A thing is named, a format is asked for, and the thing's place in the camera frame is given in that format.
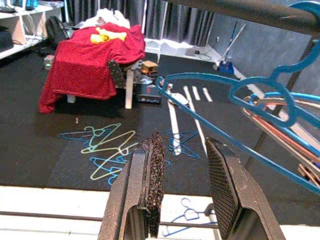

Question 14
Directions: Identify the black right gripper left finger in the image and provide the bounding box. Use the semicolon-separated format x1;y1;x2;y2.
97;131;166;240

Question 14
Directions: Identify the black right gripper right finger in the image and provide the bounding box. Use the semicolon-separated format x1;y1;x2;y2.
205;136;287;240

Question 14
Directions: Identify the blue plastic hanger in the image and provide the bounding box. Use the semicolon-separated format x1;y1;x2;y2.
89;155;132;186
154;0;320;196
263;91;320;157
161;197;219;238
58;131;97;144
167;129;201;160

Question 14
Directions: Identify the brown hanger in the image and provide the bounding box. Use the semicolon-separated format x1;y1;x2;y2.
241;94;320;187

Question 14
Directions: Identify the black case with red label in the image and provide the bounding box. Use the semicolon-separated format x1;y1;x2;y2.
135;83;163;105

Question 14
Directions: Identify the white rounded gadget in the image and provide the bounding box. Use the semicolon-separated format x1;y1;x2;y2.
165;83;190;106

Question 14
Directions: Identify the small cardboard box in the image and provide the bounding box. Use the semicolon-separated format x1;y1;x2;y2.
140;60;159;75

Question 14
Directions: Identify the red blanket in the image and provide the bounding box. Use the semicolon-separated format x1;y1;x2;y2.
39;21;147;114

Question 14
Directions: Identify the blue floor mop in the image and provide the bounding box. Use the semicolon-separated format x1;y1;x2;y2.
213;21;248;74

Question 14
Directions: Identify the small grey device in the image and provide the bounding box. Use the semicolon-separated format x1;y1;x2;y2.
43;54;56;71

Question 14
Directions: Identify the grey power adapter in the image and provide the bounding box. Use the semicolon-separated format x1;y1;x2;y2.
185;47;201;58

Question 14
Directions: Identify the yellow cloth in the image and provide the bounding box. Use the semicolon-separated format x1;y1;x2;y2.
89;26;130;45

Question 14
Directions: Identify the white crumpled cloth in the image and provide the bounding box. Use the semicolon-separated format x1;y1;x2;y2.
80;7;131;30

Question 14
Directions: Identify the grey curtain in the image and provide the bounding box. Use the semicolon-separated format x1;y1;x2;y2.
64;0;216;47

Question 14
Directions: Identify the black wheel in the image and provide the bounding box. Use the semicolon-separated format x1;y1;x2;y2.
45;15;70;44

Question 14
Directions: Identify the beige bag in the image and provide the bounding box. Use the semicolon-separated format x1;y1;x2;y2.
10;17;27;46

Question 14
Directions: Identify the white shelf unit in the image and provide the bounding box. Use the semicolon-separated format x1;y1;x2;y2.
0;0;65;61

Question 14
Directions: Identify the white bench frame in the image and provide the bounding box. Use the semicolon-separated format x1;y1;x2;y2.
66;62;141;110

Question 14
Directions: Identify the black perforated bracket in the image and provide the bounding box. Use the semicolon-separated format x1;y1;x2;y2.
106;59;127;89

